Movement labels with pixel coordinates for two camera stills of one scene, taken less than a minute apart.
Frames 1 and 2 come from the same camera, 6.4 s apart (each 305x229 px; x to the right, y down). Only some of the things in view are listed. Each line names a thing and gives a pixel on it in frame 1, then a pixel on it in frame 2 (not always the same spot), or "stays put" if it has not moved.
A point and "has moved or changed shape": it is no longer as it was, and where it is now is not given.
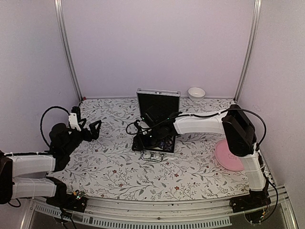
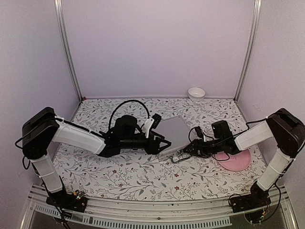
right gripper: x=157 y=144 → x=196 y=143
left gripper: x=95 y=134 → x=151 y=150
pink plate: x=225 y=159 stays put
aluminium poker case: x=155 y=136 has moved or changed shape
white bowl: x=196 y=93 stays put
